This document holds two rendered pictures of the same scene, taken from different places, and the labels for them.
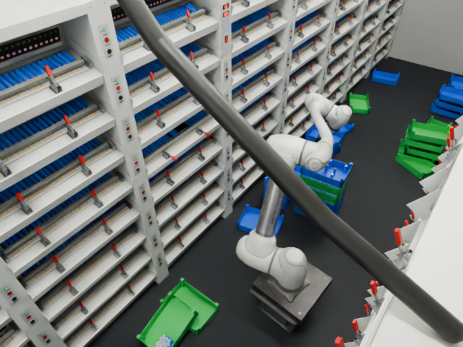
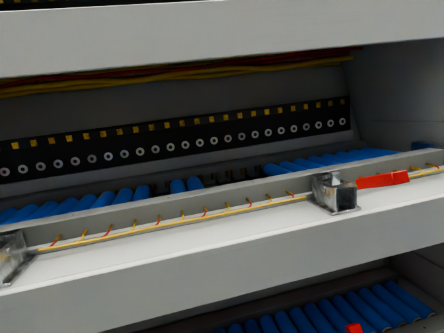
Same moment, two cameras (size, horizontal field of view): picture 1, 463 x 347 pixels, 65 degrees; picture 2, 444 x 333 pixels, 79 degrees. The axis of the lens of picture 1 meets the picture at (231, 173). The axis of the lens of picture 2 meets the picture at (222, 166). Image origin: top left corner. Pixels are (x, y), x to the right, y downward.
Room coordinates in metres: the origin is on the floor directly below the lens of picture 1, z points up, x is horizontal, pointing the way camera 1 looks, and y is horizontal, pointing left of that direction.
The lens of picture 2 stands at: (1.45, 0.09, 0.93)
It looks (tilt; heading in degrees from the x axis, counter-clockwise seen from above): 6 degrees up; 42
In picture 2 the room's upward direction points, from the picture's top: 11 degrees counter-clockwise
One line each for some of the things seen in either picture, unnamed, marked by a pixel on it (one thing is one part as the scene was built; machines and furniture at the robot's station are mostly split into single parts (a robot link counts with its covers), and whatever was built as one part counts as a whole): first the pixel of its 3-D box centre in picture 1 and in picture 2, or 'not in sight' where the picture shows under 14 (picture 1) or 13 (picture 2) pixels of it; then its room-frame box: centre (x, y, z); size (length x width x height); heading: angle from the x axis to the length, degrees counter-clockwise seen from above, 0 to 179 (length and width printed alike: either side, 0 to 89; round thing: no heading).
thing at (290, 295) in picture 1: (291, 277); not in sight; (1.13, -0.33, 0.29); 0.22 x 0.18 x 0.06; 133
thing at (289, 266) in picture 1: (290, 266); not in sight; (1.11, -0.31, 0.43); 0.18 x 0.16 x 0.22; 64
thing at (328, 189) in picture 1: (324, 176); not in sight; (1.89, -0.66, 0.36); 0.30 x 0.20 x 0.08; 59
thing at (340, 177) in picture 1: (326, 168); not in sight; (1.89, -0.66, 0.44); 0.30 x 0.20 x 0.08; 59
